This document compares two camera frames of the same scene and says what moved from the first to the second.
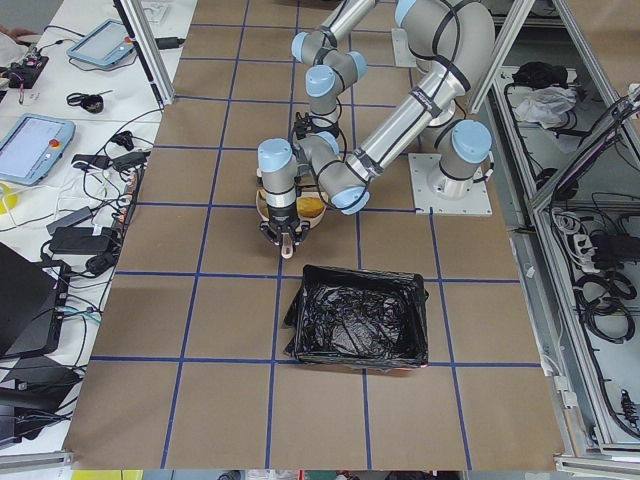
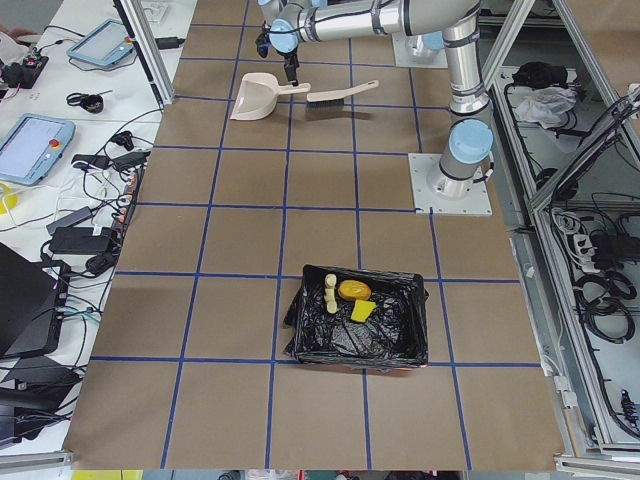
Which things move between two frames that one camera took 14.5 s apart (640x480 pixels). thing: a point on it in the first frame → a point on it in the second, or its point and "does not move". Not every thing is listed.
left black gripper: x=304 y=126 → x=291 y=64
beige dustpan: x=263 y=210 → x=259 y=94
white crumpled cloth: x=546 y=105 does not move
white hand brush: x=287 y=246 → x=336 y=97
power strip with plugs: x=129 y=201 does not move
